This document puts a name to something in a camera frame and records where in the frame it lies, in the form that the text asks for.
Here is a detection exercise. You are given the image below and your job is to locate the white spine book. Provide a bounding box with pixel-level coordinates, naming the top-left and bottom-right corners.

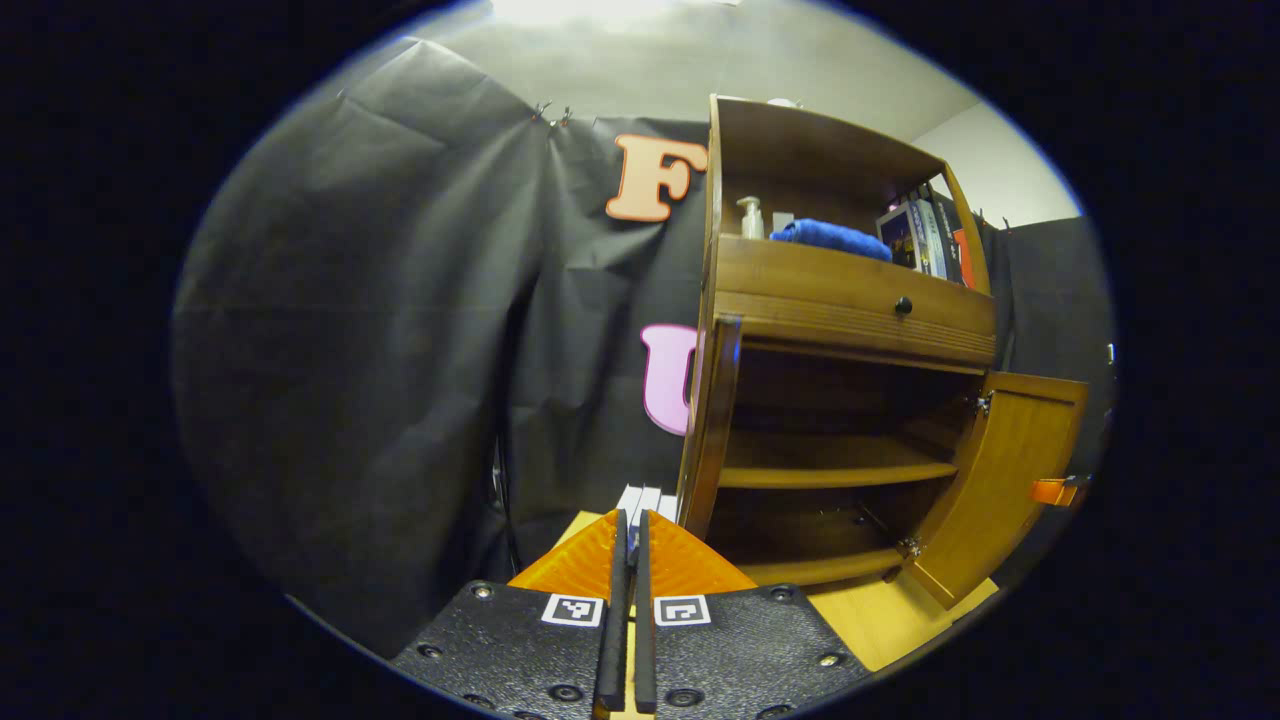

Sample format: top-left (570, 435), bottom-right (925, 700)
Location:
top-left (908, 198), bottom-right (949, 279)

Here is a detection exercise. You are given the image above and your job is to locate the wooden cabinet drawer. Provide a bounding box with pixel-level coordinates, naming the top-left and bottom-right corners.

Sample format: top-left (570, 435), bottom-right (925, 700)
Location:
top-left (712, 235), bottom-right (998, 368)

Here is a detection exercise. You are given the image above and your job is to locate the blue folded towel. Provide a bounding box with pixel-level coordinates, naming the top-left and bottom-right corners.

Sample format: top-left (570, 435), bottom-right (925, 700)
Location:
top-left (768, 218), bottom-right (894, 264)

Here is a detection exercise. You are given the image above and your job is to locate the wooden double-door shoe cabinet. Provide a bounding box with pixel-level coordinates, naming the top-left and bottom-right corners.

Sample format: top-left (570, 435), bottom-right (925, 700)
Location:
top-left (675, 93), bottom-right (1091, 611)

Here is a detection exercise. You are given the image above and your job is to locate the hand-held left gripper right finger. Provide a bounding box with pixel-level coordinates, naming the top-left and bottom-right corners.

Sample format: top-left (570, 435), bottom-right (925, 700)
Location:
top-left (632, 510), bottom-right (873, 720)

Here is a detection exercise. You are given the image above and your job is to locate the black spine book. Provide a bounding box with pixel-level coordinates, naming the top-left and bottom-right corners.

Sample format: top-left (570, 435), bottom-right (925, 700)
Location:
top-left (928, 190), bottom-right (969, 286)

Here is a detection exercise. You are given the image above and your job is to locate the black backdrop cloth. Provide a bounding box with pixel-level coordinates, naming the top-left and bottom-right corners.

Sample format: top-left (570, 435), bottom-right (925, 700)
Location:
top-left (170, 38), bottom-right (1116, 661)

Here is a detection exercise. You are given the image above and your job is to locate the wooden inner shelf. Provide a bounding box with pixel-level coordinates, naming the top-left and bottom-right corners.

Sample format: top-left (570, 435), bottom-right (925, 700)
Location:
top-left (718, 435), bottom-right (959, 491)

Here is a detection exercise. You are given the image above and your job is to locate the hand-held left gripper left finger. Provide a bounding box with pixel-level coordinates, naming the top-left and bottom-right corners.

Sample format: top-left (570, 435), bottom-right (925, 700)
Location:
top-left (390, 508), bottom-right (631, 720)

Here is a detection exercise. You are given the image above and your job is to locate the wooden shoe cabinet door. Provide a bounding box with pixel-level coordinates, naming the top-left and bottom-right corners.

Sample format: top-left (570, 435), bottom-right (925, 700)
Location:
top-left (908, 370), bottom-right (1091, 611)
top-left (677, 315), bottom-right (743, 541)

